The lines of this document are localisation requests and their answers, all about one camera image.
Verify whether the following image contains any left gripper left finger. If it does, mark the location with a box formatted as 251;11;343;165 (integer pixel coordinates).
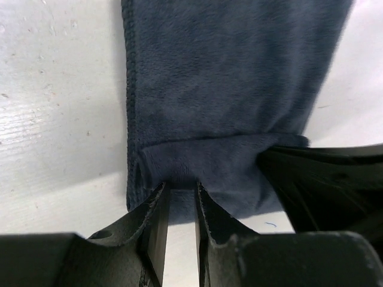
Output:
1;183;170;286

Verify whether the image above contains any dark blue towel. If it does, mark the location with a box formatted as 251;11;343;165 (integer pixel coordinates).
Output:
121;1;352;224

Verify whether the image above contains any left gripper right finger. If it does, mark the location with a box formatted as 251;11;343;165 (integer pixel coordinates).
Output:
194;184;382;287

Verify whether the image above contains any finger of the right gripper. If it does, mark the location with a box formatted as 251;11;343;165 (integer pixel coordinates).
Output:
257;145;382;232

